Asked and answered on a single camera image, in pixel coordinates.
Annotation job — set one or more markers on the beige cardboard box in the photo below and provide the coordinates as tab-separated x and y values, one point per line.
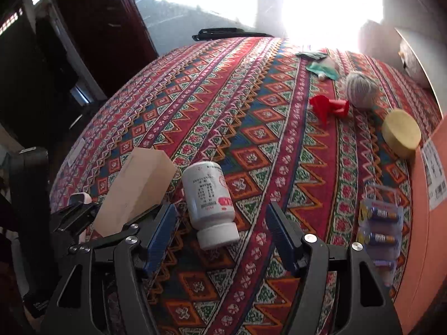
139	185

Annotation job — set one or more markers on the grey twine ball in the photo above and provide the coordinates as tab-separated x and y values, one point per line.
363	89

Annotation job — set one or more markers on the red patterned blanket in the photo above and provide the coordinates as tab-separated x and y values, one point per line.
244	146

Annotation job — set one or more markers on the dark green flat packet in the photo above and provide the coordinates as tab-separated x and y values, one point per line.
310	55

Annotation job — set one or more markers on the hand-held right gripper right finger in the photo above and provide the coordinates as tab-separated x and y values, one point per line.
283	240

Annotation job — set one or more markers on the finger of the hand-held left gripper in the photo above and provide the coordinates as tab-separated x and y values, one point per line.
70	240
75	214

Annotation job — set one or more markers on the battery blister pack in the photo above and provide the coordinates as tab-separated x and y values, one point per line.
380	237

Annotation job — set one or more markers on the orange cardboard shoe box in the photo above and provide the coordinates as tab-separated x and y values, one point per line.
429	251

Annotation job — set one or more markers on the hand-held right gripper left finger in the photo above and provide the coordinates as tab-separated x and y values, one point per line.
159	240

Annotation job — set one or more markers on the pale green cloth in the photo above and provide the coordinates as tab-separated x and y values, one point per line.
324	69

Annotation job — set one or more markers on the yellow round sponge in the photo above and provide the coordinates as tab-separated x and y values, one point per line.
401	132

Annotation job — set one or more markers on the white cardboard box lid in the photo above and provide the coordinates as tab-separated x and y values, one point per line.
424	62

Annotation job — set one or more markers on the red plastic funnel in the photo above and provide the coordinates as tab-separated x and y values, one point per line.
323	106

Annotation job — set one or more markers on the white pill bottle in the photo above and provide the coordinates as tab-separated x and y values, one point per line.
209	202

